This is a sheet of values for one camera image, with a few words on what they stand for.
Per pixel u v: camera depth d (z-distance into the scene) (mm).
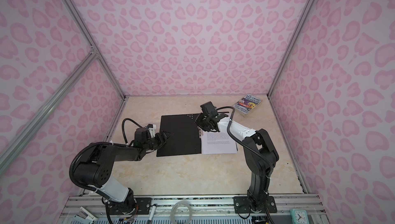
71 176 430
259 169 476
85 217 692
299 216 690
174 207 694
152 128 882
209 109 721
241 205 734
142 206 743
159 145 840
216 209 724
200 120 819
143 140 749
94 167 467
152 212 705
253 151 483
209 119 695
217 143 952
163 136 846
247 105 1110
